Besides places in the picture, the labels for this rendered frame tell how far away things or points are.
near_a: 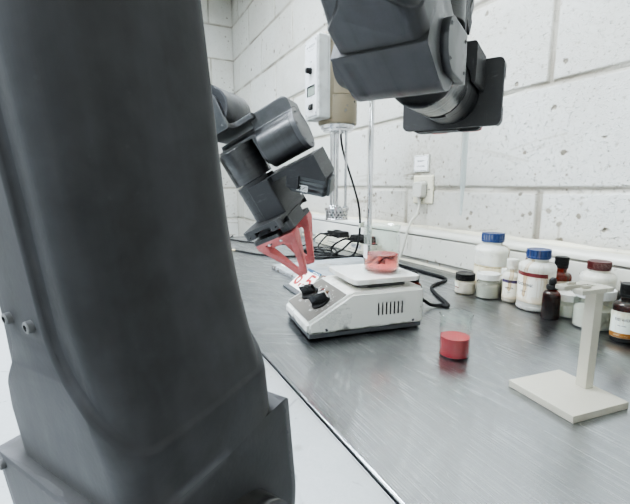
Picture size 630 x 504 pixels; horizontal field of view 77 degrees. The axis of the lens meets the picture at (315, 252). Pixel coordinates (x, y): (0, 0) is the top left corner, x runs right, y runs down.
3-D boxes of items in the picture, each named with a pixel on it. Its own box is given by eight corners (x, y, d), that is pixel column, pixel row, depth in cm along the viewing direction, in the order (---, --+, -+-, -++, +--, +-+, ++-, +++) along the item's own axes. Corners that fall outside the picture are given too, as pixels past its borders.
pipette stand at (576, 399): (572, 424, 39) (587, 296, 37) (508, 386, 46) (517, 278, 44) (628, 409, 41) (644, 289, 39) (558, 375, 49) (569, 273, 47)
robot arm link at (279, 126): (323, 149, 56) (289, 71, 56) (302, 143, 48) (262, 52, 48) (256, 185, 60) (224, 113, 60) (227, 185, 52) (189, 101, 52)
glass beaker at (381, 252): (391, 279, 63) (392, 226, 62) (355, 274, 67) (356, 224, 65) (406, 271, 69) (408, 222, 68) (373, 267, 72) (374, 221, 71)
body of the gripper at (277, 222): (309, 202, 61) (285, 159, 59) (285, 230, 52) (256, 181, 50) (277, 217, 64) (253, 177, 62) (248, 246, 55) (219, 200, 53)
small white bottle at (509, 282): (503, 297, 83) (506, 256, 82) (520, 300, 81) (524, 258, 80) (498, 301, 80) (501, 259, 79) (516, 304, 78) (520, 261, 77)
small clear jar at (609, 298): (579, 318, 70) (584, 282, 69) (619, 328, 65) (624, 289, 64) (564, 325, 67) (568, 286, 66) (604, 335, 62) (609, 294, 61)
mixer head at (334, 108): (315, 127, 97) (315, 20, 93) (296, 132, 107) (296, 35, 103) (364, 131, 104) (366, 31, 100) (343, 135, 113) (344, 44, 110)
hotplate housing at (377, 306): (307, 342, 59) (307, 290, 58) (285, 316, 71) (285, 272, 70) (434, 326, 66) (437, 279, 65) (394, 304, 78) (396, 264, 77)
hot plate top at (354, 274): (354, 286, 61) (354, 280, 61) (326, 270, 72) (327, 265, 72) (421, 280, 65) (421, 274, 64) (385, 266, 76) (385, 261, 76)
